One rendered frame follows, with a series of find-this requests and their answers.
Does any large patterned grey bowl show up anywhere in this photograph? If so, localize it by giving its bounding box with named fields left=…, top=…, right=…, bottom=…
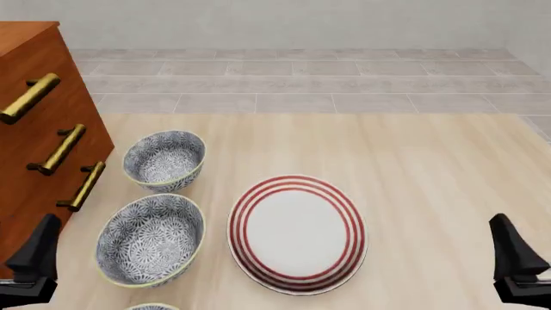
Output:
left=95, top=192, right=207, bottom=289

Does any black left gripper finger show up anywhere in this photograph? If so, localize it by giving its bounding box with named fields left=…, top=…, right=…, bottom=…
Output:
left=3, top=212, right=62, bottom=282

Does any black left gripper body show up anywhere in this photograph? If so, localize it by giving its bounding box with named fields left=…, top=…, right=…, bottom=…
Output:
left=0, top=276, right=59, bottom=307

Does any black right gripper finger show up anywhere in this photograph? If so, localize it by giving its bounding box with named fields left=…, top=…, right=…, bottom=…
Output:
left=488, top=212, right=551, bottom=284

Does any small patterned grey bowl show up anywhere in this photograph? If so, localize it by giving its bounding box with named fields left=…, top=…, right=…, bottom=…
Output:
left=122, top=129, right=207, bottom=194

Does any white plate with red rings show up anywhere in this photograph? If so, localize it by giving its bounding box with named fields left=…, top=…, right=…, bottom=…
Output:
left=226, top=174, right=369, bottom=297

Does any long brass drawer handle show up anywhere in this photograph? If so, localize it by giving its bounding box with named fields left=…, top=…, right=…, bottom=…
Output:
left=0, top=72, right=62, bottom=127

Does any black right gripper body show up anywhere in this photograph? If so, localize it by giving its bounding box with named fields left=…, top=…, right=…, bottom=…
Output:
left=492, top=273, right=551, bottom=307

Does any wooden cabinet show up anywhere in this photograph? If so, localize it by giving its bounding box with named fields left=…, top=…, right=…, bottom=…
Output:
left=0, top=21, right=116, bottom=279

